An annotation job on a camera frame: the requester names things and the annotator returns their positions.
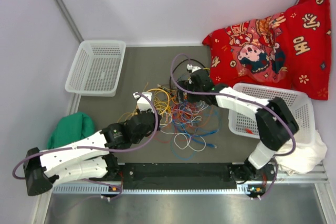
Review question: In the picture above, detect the orange cable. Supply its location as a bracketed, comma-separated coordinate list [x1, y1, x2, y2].
[146, 87, 211, 133]

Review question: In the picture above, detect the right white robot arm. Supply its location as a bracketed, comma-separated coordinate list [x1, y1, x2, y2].
[174, 68, 299, 180]

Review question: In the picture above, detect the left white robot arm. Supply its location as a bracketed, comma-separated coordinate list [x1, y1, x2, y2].
[23, 110, 161, 196]

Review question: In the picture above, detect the right white plastic basket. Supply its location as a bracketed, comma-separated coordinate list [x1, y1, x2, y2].
[228, 83, 316, 146]

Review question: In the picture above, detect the white plastic basket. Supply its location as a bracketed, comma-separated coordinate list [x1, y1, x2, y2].
[65, 40, 126, 97]
[228, 83, 316, 146]

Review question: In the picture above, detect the red printed pillow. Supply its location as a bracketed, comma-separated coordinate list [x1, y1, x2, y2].
[203, 0, 331, 100]

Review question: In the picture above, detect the left white plastic basket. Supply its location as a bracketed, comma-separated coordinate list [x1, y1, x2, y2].
[65, 40, 126, 97]

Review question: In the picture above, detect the green cloth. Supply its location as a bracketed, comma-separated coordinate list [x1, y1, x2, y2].
[47, 112, 95, 149]

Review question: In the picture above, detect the white cloth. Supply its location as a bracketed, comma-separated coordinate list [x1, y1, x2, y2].
[275, 130, 328, 176]

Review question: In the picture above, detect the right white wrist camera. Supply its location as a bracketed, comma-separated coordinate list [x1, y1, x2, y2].
[186, 63, 203, 73]

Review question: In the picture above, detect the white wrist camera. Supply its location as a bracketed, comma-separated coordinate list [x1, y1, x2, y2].
[133, 92, 154, 112]
[186, 63, 203, 73]

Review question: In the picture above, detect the black cable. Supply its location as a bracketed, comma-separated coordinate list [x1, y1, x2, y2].
[169, 59, 208, 88]

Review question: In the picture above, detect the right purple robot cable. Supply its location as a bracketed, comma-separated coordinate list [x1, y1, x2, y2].
[170, 52, 298, 158]

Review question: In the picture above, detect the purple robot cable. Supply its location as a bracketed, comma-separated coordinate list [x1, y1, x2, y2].
[170, 52, 298, 158]
[12, 92, 161, 180]

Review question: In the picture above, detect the blue cable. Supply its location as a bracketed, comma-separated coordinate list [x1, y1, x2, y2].
[170, 100, 224, 161]

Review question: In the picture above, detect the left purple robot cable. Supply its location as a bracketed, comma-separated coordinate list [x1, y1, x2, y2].
[12, 92, 161, 180]

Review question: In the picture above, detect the white cable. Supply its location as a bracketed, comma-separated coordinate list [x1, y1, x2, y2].
[157, 98, 207, 153]

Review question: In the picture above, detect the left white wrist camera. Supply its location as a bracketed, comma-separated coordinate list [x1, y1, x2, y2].
[133, 92, 154, 112]

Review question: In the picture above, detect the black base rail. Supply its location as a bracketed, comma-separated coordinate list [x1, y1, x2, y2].
[52, 162, 266, 196]

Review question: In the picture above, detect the grey corner post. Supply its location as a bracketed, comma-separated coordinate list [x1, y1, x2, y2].
[54, 0, 84, 43]

